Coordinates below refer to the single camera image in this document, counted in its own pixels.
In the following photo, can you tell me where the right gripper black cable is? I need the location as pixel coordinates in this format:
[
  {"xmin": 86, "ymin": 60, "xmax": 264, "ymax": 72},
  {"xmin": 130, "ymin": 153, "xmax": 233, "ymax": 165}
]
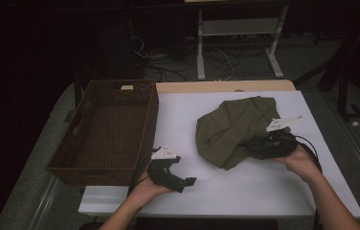
[{"xmin": 296, "ymin": 134, "xmax": 324, "ymax": 230}]

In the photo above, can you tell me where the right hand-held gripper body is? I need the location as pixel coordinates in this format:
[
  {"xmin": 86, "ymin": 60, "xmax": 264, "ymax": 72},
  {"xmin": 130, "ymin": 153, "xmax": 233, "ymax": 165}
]
[{"xmin": 249, "ymin": 115, "xmax": 304, "ymax": 160}]

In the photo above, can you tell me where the olive green shirt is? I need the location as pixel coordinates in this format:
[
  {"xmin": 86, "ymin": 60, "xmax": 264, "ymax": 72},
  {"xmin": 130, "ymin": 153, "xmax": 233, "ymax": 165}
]
[{"xmin": 195, "ymin": 95, "xmax": 292, "ymax": 172}]

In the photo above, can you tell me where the black metal stand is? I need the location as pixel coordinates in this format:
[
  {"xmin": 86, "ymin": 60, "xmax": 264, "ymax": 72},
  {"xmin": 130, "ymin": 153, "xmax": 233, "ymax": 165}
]
[{"xmin": 294, "ymin": 9, "xmax": 360, "ymax": 122}]

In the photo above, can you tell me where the person's right hand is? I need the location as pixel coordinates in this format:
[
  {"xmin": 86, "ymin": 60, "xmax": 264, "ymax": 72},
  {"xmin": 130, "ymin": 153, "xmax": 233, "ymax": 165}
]
[{"xmin": 268, "ymin": 148, "xmax": 321, "ymax": 184}]

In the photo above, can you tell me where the person's left hand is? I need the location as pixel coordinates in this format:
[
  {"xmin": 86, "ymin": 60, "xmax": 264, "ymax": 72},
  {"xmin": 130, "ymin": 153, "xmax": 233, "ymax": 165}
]
[{"xmin": 126, "ymin": 171, "xmax": 172, "ymax": 210}]

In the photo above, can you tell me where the white metal stand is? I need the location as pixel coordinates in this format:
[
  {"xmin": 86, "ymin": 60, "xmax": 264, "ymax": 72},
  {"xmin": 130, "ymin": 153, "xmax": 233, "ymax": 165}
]
[{"xmin": 196, "ymin": 4, "xmax": 289, "ymax": 81}]

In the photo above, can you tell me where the tangle of floor cables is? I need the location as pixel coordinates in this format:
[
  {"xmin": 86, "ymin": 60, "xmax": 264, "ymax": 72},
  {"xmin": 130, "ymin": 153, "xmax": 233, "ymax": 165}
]
[{"xmin": 129, "ymin": 34, "xmax": 243, "ymax": 82}]

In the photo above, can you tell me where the brown woven basket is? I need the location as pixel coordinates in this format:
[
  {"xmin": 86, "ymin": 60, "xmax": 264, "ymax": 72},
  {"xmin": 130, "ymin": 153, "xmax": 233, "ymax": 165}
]
[{"xmin": 45, "ymin": 80, "xmax": 160, "ymax": 188}]

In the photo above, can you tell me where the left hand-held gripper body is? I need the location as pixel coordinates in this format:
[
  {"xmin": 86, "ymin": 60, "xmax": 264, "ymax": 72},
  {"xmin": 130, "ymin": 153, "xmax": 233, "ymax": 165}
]
[{"xmin": 146, "ymin": 143, "xmax": 189, "ymax": 194}]

